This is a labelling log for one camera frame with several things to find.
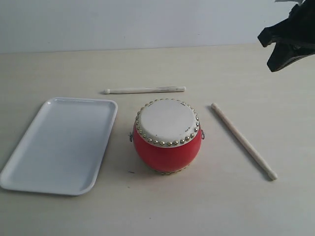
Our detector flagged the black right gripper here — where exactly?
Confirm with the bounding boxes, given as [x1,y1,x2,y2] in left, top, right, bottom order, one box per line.
[257,0,315,72]

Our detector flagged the red small drum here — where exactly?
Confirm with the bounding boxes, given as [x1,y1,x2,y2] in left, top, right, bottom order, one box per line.
[129,98,204,174]

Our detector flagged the white drumstick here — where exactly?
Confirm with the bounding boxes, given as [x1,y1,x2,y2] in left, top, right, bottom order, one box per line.
[101,87,186,94]
[211,103,278,181]

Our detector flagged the white plastic tray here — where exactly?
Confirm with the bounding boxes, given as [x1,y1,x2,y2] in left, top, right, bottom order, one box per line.
[0,97,118,196]

